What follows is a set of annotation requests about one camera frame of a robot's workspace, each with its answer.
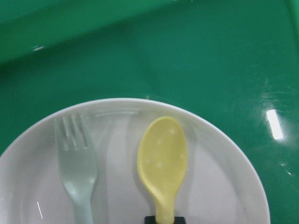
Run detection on yellow plastic spoon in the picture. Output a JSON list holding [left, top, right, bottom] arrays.
[[137, 117, 188, 224]]

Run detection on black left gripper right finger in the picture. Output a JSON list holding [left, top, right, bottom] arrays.
[[174, 217, 185, 224]]

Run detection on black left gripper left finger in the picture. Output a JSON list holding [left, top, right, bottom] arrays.
[[144, 216, 157, 224]]

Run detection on pale green plastic fork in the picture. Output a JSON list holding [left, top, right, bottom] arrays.
[[54, 115, 99, 224]]

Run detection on green plastic tray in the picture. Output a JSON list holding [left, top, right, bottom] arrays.
[[0, 0, 299, 224]]

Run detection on white round plate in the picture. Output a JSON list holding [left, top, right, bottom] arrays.
[[0, 98, 270, 224]]

